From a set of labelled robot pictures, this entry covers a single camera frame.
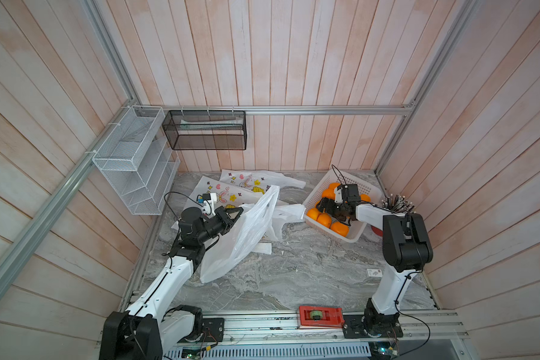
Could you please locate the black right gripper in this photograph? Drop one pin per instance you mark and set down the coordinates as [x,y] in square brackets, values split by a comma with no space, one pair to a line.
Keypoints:
[328,208]

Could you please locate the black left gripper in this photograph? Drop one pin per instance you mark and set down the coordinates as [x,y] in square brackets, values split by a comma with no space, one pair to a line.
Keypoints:
[223,214]

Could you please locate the orange fruit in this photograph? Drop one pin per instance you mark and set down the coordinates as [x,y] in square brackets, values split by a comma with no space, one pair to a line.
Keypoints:
[313,213]
[334,185]
[365,198]
[329,193]
[340,228]
[325,220]

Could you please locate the white plastic bag front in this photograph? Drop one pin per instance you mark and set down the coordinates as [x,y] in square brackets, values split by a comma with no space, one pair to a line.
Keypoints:
[264,217]

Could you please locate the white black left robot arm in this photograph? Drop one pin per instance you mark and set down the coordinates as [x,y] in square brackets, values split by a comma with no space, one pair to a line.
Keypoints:
[150,324]

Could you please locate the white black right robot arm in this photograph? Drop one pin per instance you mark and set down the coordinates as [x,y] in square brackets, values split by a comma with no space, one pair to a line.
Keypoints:
[406,248]

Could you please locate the white printed bag middle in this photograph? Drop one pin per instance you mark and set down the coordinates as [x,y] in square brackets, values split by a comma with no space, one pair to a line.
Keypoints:
[229,195]

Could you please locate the white printed bag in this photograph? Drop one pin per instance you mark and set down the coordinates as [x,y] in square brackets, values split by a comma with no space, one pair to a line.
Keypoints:
[258,180]
[229,195]

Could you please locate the white printed bag back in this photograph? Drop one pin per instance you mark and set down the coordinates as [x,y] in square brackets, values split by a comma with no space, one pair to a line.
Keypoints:
[258,180]

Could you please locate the white plastic perforated basket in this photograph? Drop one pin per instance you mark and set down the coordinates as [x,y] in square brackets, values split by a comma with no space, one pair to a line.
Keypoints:
[356,227]

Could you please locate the red cup of pens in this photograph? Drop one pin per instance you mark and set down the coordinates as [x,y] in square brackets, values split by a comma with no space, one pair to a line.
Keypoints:
[395,204]

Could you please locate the small white label card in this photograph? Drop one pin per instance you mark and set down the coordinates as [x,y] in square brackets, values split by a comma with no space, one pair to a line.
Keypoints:
[374,272]

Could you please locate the red tape dispenser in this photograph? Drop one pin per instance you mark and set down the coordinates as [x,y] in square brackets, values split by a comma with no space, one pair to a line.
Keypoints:
[313,317]

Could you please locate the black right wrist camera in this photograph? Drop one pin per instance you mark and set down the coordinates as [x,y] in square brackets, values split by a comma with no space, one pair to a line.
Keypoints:
[347,193]

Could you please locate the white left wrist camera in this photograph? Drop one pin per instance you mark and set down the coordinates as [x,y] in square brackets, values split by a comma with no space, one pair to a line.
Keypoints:
[208,202]

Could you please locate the black wire mesh basket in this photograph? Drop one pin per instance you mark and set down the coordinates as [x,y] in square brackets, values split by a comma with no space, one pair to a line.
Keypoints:
[192,130]

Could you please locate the white wire mesh shelf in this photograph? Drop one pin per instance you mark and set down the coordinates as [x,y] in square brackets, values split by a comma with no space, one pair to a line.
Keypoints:
[136,159]

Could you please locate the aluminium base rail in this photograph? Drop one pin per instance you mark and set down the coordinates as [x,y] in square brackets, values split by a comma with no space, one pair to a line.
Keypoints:
[278,334]

